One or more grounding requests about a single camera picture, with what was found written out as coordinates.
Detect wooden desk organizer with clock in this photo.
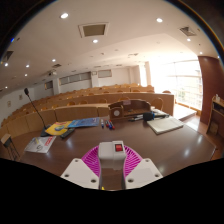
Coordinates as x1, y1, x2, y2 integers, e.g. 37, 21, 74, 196
108, 98, 153, 122

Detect white closed notebook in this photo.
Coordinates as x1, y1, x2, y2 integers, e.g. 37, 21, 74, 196
146, 116, 185, 136

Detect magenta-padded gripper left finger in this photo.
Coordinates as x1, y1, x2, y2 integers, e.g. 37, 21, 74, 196
60, 145, 103, 190

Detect rows of wooden lecture benches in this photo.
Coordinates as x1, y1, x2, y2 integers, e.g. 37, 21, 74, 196
0, 83, 176, 139

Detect round ceiling lights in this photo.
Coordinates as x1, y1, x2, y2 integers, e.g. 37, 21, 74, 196
3, 12, 204, 79

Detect black remote control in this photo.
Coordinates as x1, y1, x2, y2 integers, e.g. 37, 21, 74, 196
59, 128, 76, 140

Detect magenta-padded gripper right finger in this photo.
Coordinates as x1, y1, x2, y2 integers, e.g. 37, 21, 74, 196
120, 146, 164, 190

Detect black gooseneck desk microphone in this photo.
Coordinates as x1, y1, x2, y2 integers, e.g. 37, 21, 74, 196
23, 87, 53, 138

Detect large bright window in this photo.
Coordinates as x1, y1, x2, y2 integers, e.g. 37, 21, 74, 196
149, 59, 204, 111

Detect blue booklet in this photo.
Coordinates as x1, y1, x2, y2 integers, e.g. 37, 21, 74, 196
67, 117, 102, 129

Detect wooden stool with metal legs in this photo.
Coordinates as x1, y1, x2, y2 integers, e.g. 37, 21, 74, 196
0, 133, 21, 162

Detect white flyer with red print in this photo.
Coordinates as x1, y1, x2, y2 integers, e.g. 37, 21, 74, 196
23, 135, 57, 154

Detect wooden chair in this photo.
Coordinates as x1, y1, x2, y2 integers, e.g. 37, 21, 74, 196
149, 97, 164, 111

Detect small ceiling vent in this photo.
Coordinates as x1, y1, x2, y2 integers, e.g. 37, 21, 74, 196
179, 26, 198, 37

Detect large square ceiling vent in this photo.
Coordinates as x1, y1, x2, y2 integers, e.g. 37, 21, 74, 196
78, 22, 110, 39

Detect white charger with red switch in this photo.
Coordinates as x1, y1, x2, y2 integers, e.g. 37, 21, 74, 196
97, 140, 127, 171

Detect black handheld microphone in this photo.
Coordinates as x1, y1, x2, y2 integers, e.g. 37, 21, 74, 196
128, 112, 170, 122

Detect wooden shelf unit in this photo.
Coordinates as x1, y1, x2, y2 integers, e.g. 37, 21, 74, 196
205, 94, 224, 138

